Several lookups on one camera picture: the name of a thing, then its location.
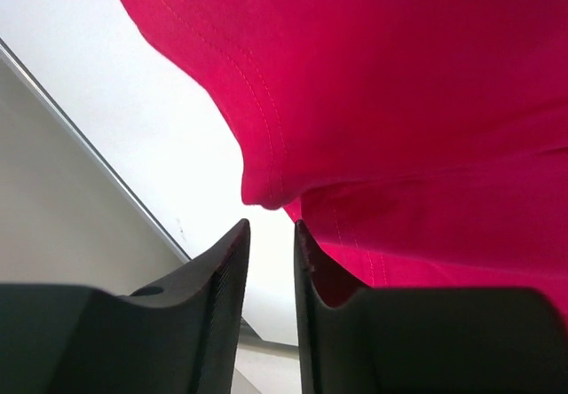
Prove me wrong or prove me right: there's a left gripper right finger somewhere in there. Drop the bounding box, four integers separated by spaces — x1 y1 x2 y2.
294 222 567 393

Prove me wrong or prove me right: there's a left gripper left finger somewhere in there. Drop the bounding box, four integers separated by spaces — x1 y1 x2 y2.
1 220 250 393

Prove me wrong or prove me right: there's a magenta t shirt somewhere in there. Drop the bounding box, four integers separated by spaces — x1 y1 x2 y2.
120 0 567 312

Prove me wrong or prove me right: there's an aluminium table frame rail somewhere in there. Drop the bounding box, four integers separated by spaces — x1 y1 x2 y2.
1 43 297 347

